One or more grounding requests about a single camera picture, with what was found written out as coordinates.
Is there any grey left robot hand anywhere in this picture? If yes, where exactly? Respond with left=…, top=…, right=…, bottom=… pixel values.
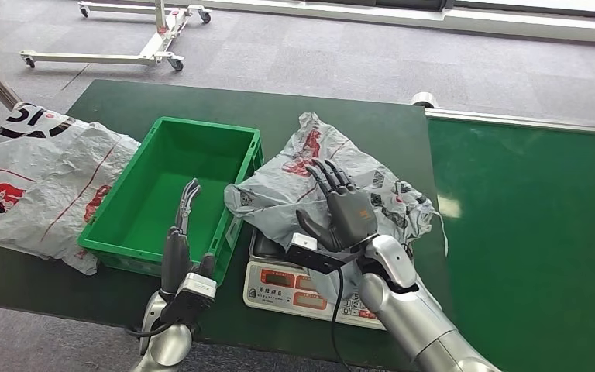
left=160, top=177, right=216, bottom=304

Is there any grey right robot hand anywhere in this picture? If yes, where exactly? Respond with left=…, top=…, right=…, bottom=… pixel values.
left=295, top=159, right=379, bottom=253

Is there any grey red-printed courier bag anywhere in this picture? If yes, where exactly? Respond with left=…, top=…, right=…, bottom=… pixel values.
left=224, top=112, right=449, bottom=304

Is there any green conveyor belt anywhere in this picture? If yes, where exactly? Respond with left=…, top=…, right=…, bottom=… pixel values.
left=425, top=116, right=595, bottom=372

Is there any green plastic crate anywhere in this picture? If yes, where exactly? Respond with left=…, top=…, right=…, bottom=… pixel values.
left=77, top=116, right=265, bottom=286

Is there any white electronic weighing scale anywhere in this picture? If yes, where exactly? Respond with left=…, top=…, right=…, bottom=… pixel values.
left=242, top=228, right=388, bottom=331

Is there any dark green table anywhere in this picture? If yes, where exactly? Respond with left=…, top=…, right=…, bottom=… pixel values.
left=0, top=78, right=463, bottom=372

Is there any white black-printed courier bag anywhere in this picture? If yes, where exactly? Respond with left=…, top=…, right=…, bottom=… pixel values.
left=0, top=102, right=142, bottom=276

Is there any white window ledge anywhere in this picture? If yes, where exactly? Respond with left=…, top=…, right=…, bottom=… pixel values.
left=194, top=0, right=595, bottom=47

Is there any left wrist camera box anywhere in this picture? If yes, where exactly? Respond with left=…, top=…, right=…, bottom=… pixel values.
left=161, top=273, right=218, bottom=325

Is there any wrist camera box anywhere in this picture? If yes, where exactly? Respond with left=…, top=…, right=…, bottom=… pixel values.
left=285, top=233, right=347, bottom=274
left=161, top=273, right=218, bottom=325

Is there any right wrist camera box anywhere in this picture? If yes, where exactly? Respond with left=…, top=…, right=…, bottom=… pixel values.
left=285, top=233, right=347, bottom=274

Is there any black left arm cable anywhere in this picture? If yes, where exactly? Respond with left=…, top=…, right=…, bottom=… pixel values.
left=124, top=318, right=175, bottom=340

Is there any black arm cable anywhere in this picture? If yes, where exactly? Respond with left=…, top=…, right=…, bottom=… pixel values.
left=124, top=318, right=175, bottom=340
left=330, top=267, right=354, bottom=372

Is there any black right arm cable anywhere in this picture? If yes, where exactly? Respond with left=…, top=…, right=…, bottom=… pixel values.
left=330, top=267, right=354, bottom=372

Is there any silver conveyor side rail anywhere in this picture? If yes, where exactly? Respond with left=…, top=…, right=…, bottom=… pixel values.
left=425, top=108, right=595, bottom=136

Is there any white wheeled stand frame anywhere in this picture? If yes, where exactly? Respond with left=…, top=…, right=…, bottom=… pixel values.
left=19, top=0, right=213, bottom=72

